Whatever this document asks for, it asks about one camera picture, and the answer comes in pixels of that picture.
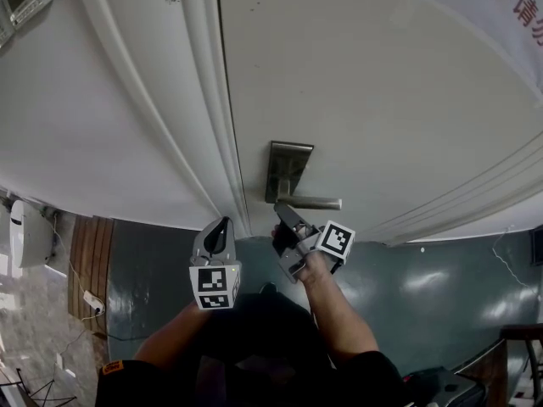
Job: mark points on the person's black clothing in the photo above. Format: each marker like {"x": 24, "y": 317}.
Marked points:
{"x": 254, "y": 354}

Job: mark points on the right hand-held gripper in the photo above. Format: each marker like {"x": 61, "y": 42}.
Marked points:
{"x": 337, "y": 242}

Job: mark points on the person's left forearm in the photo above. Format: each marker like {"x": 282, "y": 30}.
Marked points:
{"x": 174, "y": 333}

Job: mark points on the grey cleaning machine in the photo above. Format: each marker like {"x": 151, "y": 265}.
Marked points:
{"x": 445, "y": 390}

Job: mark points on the white power strip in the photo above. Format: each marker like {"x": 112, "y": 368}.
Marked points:
{"x": 94, "y": 302}

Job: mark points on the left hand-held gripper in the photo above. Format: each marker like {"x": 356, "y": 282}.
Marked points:
{"x": 212, "y": 282}

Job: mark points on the brown wooden slat panel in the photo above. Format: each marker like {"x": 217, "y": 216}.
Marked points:
{"x": 91, "y": 269}

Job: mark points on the white paper notice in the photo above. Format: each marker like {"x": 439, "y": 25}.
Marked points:
{"x": 488, "y": 23}

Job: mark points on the person's right forearm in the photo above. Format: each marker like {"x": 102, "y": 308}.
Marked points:
{"x": 335, "y": 312}

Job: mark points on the white oval device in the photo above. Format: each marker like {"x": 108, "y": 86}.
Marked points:
{"x": 29, "y": 235}

